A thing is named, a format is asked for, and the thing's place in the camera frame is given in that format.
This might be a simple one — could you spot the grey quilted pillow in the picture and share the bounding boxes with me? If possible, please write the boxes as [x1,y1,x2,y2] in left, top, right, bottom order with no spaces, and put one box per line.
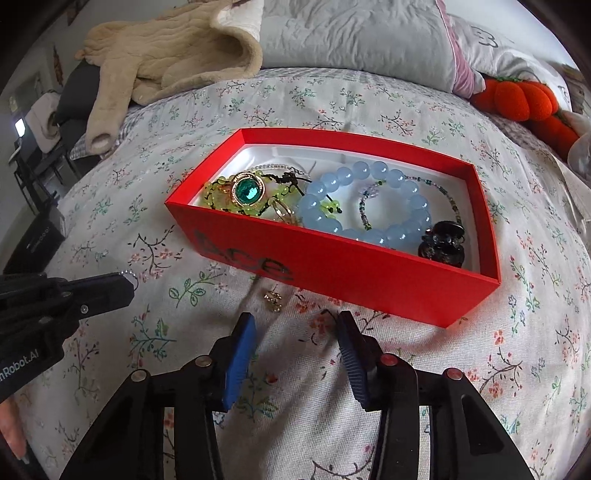
[259,0,472,93]

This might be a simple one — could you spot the green bead bracelet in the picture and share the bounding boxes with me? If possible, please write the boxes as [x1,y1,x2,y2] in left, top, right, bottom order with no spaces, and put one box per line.
[203,174,345,217]

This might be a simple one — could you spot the pink and white pillow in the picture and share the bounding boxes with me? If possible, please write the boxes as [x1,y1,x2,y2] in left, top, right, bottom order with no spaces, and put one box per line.
[436,0,573,88]

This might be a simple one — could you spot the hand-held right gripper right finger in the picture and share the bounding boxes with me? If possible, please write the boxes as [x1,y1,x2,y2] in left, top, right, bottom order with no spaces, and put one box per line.
[335,311,539,480]

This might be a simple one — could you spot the red cardboard box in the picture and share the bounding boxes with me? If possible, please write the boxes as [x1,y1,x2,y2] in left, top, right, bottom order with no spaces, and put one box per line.
[165,128,502,329]

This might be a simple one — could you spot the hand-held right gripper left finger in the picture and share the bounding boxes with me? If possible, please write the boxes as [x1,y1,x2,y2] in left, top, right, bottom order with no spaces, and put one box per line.
[60,311,257,480]

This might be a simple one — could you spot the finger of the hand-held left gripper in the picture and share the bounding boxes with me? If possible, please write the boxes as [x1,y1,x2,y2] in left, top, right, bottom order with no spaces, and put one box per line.
[60,290,136,340]
[46,271,138,301]

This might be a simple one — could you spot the blue bead bracelet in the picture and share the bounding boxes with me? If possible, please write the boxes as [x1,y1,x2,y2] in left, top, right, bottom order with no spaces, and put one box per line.
[295,161,435,247]

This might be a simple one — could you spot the white cloth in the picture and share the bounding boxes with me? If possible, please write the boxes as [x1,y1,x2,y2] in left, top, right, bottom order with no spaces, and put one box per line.
[28,92,63,153]

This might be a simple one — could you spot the black hair claw clip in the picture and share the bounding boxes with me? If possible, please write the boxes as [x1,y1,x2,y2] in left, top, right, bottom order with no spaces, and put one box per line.
[418,220,467,268]

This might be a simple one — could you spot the beige knit sweater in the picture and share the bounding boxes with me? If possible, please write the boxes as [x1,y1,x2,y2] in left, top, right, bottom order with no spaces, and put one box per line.
[74,0,264,155]

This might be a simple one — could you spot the person's left hand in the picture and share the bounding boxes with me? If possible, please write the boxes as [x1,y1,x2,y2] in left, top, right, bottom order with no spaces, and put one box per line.
[0,399,28,462]

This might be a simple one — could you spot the floral bedsheet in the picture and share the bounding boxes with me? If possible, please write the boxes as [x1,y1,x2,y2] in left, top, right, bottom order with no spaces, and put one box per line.
[28,67,591,480]

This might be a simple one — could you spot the orange plush toy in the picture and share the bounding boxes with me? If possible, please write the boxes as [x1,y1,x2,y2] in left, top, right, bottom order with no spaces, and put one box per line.
[471,76,580,155]

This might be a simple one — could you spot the black metal stand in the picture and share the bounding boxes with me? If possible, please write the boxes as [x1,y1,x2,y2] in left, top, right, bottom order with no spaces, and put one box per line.
[9,148,61,217]

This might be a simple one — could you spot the black chair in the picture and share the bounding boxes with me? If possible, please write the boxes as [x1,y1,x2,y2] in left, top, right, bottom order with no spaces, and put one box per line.
[55,60,100,162]

